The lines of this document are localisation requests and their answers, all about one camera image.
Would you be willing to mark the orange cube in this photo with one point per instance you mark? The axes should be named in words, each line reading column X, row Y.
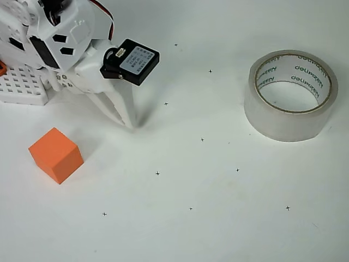
column 54, row 152

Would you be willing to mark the orange clamp piece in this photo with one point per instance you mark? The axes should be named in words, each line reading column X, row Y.
column 2, row 68

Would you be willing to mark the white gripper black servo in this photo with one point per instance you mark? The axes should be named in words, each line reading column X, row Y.
column 115, row 101

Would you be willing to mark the clear packing tape roll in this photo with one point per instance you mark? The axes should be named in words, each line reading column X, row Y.
column 286, row 122

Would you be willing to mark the white perforated base plate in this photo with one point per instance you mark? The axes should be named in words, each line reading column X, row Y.
column 21, row 87

